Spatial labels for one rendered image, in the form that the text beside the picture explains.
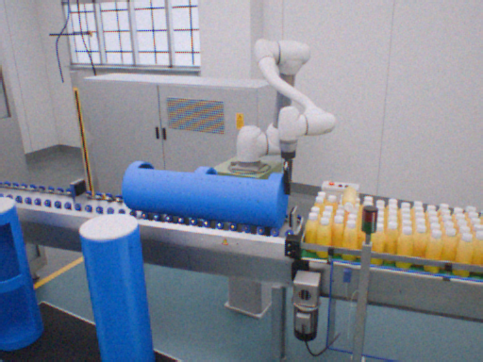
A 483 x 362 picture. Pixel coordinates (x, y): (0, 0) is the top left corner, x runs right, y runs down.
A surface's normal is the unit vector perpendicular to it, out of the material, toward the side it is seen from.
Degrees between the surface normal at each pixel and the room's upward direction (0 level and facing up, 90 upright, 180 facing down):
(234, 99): 90
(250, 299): 90
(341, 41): 90
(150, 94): 90
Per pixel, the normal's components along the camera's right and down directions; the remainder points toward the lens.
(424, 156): -0.48, 0.31
